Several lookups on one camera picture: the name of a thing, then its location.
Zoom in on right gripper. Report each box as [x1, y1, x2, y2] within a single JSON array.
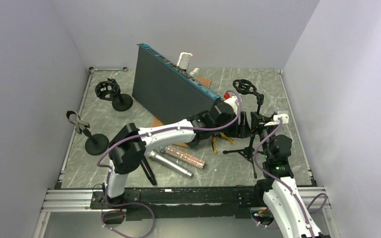
[[250, 112, 278, 160]]

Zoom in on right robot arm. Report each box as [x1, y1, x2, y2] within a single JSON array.
[[253, 112, 324, 238]]

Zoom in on black condenser microphone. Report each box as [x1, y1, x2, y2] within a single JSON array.
[[140, 157, 157, 186]]

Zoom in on shock mount desk stand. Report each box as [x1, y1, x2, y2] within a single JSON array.
[[95, 78, 133, 112]]

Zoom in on wooden board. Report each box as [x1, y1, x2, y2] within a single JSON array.
[[151, 76, 212, 149]]

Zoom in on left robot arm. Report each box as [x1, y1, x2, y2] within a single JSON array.
[[97, 96, 242, 208]]

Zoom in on purple cable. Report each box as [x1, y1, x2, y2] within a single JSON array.
[[252, 118, 328, 238], [97, 90, 243, 238]]

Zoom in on rhinestone microphone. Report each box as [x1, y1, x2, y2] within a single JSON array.
[[160, 145, 205, 169]]

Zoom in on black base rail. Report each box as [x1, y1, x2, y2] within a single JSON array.
[[41, 186, 326, 224]]

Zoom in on dark network switch box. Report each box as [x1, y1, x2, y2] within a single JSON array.
[[132, 44, 221, 124]]

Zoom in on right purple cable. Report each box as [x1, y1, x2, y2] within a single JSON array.
[[252, 118, 328, 238]]

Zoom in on yellow handled pliers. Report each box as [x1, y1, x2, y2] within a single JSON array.
[[210, 132, 236, 154]]

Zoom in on black tripod shock mount stand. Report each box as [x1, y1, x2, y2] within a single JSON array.
[[222, 79, 264, 179]]

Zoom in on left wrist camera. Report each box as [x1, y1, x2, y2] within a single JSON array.
[[224, 93, 239, 113]]

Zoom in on clip desk mic stand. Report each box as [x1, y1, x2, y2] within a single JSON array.
[[65, 110, 109, 156]]

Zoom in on silver microphone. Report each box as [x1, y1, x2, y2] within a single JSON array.
[[145, 150, 193, 178]]

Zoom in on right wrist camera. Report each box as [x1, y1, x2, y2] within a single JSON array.
[[265, 111, 290, 126]]

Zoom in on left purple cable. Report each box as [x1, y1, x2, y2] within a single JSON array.
[[97, 90, 243, 238]]

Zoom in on small white bottle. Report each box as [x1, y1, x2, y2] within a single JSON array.
[[190, 68, 199, 76]]

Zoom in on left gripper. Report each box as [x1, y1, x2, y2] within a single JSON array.
[[213, 112, 253, 139]]

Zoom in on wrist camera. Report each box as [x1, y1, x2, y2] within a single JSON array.
[[224, 93, 239, 113], [265, 111, 290, 126]]

